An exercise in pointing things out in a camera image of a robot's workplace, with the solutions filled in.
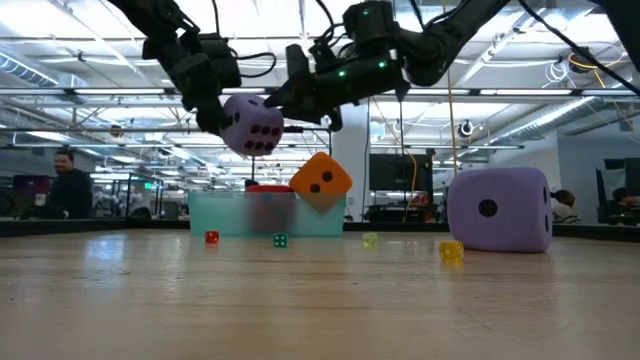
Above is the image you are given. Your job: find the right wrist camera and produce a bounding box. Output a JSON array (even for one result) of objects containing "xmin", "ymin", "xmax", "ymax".
[{"xmin": 285, "ymin": 43, "xmax": 312, "ymax": 84}]

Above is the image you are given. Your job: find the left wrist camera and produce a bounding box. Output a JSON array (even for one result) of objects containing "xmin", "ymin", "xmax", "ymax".
[{"xmin": 198, "ymin": 32, "xmax": 243, "ymax": 90}]

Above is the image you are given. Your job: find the black hanging cable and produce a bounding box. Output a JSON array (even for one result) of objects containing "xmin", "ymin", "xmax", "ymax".
[{"xmin": 397, "ymin": 97, "xmax": 405, "ymax": 156}]

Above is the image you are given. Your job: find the teal translucent plastic bin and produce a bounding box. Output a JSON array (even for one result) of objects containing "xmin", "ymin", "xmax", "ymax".
[{"xmin": 187, "ymin": 191, "xmax": 347, "ymax": 238}]

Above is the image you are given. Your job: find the dark red monitor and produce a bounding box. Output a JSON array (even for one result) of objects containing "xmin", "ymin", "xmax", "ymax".
[{"xmin": 13, "ymin": 174, "xmax": 51, "ymax": 195}]

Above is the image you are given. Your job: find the thick black cable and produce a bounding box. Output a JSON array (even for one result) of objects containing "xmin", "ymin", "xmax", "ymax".
[{"xmin": 517, "ymin": 0, "xmax": 640, "ymax": 97}]

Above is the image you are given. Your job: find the yellow curved cable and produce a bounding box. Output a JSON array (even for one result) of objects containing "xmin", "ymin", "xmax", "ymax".
[{"xmin": 402, "ymin": 149, "xmax": 419, "ymax": 224}]

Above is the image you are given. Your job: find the yellow hanging cable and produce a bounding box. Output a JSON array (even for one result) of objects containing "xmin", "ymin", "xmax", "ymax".
[{"xmin": 446, "ymin": 67, "xmax": 459, "ymax": 177}]

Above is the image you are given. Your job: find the small yellow die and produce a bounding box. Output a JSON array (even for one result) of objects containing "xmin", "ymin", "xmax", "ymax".
[{"xmin": 439, "ymin": 240, "xmax": 465, "ymax": 264}]

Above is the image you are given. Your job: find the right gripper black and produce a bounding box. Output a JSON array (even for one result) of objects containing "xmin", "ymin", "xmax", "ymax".
[{"xmin": 263, "ymin": 49, "xmax": 409, "ymax": 133}]

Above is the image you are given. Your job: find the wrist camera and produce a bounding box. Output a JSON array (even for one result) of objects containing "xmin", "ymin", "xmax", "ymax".
[
  {"xmin": 198, "ymin": 32, "xmax": 243, "ymax": 90},
  {"xmin": 285, "ymin": 43, "xmax": 312, "ymax": 84}
]

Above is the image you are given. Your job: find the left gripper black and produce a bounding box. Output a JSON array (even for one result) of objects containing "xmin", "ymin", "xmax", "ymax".
[{"xmin": 172, "ymin": 49, "xmax": 234, "ymax": 136}]

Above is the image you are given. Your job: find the black bar stand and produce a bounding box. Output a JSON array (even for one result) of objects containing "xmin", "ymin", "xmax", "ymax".
[{"xmin": 282, "ymin": 124, "xmax": 333, "ymax": 157}]

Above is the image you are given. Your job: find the purple foam die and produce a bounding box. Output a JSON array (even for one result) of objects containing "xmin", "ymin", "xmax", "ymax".
[
  {"xmin": 219, "ymin": 93, "xmax": 285, "ymax": 158},
  {"xmin": 446, "ymin": 166, "xmax": 554, "ymax": 254}
]

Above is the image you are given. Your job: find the black aluminium table frame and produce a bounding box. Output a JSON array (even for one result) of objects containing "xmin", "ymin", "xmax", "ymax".
[{"xmin": 0, "ymin": 217, "xmax": 640, "ymax": 245}]

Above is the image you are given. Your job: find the orange foam die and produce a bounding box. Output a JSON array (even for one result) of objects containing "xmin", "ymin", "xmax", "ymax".
[{"xmin": 288, "ymin": 151, "xmax": 354, "ymax": 216}]

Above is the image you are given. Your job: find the red foam die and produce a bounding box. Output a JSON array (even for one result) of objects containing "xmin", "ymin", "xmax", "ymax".
[{"xmin": 244, "ymin": 183, "xmax": 296, "ymax": 234}]

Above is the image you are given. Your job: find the silver air duct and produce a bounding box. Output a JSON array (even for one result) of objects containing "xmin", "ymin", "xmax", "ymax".
[
  {"xmin": 492, "ymin": 94, "xmax": 601, "ymax": 146},
  {"xmin": 0, "ymin": 49, "xmax": 90, "ymax": 92}
]

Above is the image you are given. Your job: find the black monitor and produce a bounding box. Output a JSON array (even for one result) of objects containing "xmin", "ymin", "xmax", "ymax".
[{"xmin": 368, "ymin": 153, "xmax": 435, "ymax": 193}]

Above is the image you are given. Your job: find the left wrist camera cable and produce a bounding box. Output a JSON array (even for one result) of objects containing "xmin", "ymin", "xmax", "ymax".
[{"xmin": 234, "ymin": 51, "xmax": 278, "ymax": 80}]

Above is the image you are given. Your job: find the person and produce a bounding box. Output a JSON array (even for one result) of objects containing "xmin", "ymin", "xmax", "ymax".
[
  {"xmin": 549, "ymin": 188, "xmax": 581, "ymax": 225},
  {"xmin": 607, "ymin": 186, "xmax": 640, "ymax": 226},
  {"xmin": 47, "ymin": 148, "xmax": 95, "ymax": 220}
]

